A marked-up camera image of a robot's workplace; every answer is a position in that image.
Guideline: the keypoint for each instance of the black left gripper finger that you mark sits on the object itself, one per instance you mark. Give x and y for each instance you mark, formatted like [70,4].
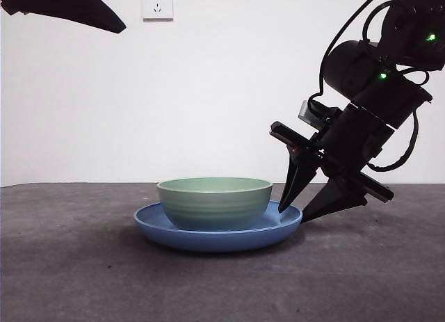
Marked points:
[69,5]

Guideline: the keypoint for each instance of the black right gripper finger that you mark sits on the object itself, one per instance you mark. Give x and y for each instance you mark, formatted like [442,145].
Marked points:
[295,179]
[337,197]

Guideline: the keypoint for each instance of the green ribbed bowl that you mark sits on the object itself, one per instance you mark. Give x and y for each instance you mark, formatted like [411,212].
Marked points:
[215,207]

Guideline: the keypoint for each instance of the blue round plate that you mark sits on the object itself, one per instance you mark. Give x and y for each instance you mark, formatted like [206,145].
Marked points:
[215,240]

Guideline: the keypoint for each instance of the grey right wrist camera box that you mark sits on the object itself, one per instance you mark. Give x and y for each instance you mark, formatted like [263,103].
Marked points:
[303,112]

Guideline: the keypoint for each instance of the white wall socket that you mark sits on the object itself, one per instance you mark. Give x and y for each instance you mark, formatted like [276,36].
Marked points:
[158,5]

